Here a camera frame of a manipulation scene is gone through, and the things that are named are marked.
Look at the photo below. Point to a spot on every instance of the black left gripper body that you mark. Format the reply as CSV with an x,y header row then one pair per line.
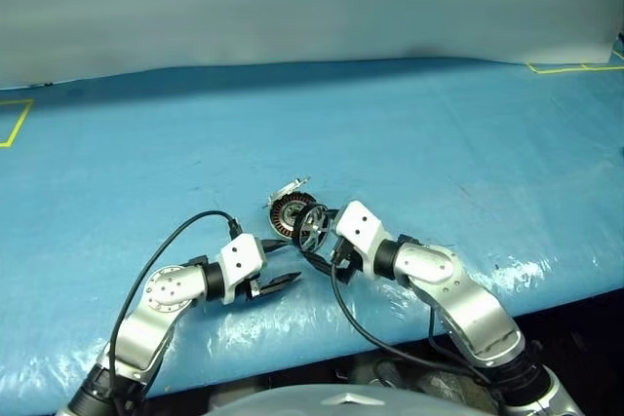
x,y
249,291

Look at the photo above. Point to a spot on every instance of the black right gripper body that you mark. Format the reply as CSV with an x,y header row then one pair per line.
x,y
347,262

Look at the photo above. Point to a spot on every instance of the black spoked rotor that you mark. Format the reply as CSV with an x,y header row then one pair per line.
x,y
314,230

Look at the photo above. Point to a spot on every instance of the silver motor housing lid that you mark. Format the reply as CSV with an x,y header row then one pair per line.
x,y
287,189

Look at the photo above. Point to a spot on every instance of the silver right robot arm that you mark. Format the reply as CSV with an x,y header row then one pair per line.
x,y
463,299

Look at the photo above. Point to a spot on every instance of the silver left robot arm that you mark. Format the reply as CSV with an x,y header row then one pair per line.
x,y
166,289

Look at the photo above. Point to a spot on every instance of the motor housing with copper windings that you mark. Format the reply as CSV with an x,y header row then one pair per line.
x,y
280,218

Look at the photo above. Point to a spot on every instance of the grey robot torso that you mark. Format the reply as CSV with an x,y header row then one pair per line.
x,y
317,401

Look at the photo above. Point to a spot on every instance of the small black clip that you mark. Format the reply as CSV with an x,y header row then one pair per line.
x,y
46,84

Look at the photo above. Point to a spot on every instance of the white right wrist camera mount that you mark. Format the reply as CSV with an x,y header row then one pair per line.
x,y
361,226

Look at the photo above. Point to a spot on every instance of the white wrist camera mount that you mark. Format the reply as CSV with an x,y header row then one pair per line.
x,y
239,260
361,226

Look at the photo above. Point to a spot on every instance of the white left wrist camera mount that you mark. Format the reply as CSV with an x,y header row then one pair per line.
x,y
239,260

